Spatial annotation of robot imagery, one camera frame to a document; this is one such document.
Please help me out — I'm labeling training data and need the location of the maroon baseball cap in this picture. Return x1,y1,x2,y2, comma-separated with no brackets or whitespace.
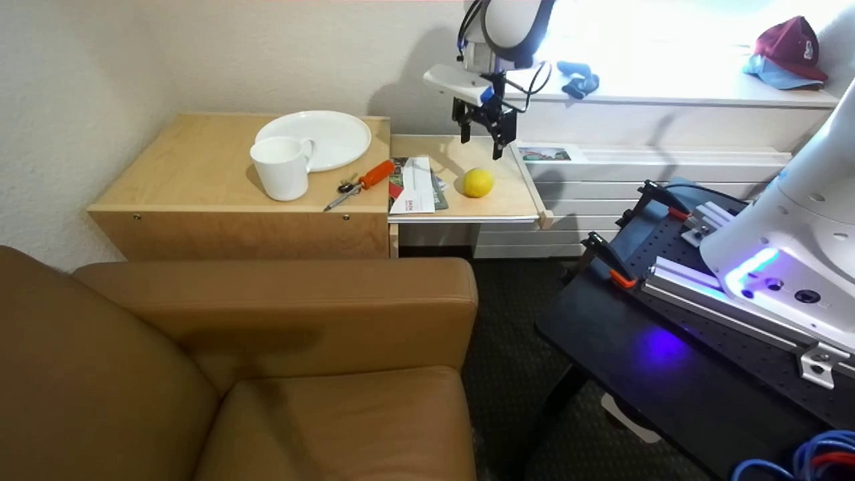
742,16,828,91

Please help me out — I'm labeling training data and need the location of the white round plate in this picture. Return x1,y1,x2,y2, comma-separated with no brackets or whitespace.
257,109,372,172

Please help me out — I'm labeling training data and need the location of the orange handled screwdriver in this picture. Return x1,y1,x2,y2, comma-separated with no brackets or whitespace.
324,157,397,212

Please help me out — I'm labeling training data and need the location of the blue cable coil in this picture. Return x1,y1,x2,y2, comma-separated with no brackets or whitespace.
729,427,855,481

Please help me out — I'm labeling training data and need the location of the orange handled clamp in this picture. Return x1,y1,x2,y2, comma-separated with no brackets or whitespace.
583,232,635,291

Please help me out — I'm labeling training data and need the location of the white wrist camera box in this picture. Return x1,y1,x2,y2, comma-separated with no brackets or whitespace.
425,64,495,105

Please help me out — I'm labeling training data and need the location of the wooden pullout table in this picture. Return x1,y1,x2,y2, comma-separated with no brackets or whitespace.
387,125,555,252

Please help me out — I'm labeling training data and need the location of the white wall heater unit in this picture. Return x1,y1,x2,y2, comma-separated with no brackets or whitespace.
476,144,789,259

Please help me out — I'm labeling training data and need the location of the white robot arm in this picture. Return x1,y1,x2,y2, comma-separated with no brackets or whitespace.
457,0,855,357

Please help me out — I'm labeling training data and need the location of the yellow lemon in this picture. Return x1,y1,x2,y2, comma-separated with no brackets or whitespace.
460,170,495,199

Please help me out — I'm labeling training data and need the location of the wooden side cabinet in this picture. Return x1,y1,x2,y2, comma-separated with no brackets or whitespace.
87,116,393,259

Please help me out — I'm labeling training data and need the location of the brown leather armchair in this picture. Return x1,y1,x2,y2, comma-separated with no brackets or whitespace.
0,250,478,481

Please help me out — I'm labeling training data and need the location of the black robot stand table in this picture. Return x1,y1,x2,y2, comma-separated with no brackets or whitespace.
515,184,855,481

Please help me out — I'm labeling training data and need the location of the white ceramic mug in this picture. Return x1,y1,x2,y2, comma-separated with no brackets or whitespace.
250,137,315,200

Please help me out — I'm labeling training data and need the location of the white brochure with red logo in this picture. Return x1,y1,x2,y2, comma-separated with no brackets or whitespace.
387,155,440,218

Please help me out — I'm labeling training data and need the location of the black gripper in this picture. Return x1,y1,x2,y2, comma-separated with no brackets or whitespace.
452,100,519,160

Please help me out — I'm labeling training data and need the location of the blue cloth on windowsill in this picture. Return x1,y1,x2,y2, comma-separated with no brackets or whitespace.
555,61,599,100

